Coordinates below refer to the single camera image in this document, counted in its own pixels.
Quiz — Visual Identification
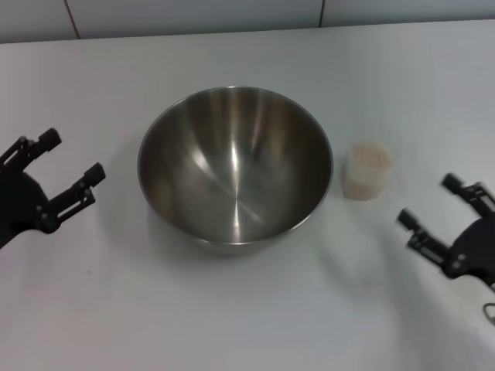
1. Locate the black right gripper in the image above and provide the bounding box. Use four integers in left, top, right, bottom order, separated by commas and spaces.
395, 172, 495, 287

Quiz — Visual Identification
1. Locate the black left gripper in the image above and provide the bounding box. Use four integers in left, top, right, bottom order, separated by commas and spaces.
0, 128, 108, 251

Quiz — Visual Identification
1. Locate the stainless steel mixing bowl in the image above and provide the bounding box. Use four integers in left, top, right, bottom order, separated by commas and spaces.
137, 85, 335, 257

